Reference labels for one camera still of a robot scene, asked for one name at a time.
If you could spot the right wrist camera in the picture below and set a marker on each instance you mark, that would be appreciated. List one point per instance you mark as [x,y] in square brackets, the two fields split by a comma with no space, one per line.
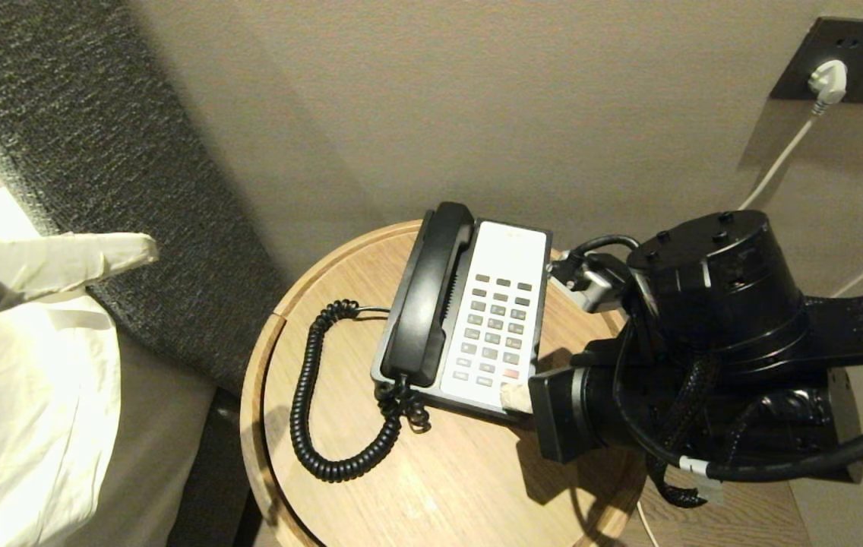
[589,282]

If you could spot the black phone handset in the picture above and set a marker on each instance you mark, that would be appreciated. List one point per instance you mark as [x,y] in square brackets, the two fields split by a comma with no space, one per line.
[425,304]

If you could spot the beige bed base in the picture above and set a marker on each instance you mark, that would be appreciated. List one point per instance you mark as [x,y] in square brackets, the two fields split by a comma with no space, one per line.
[158,433]

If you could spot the white and grey telephone base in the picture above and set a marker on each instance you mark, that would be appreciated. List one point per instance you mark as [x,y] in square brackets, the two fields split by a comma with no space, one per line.
[496,304]

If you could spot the grey fabric headboard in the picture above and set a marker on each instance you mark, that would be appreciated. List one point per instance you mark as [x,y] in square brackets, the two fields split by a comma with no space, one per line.
[97,152]

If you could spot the white power plug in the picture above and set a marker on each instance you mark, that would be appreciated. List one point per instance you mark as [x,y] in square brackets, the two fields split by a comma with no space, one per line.
[829,80]

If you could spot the round wooden side table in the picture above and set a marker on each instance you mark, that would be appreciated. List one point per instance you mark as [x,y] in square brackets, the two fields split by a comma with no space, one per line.
[431,486]

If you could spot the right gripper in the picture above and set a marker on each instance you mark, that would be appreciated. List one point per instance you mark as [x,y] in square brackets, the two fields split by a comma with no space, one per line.
[599,410]

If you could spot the white bed sheet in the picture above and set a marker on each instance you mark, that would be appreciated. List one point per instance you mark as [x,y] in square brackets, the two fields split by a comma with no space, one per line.
[14,425]

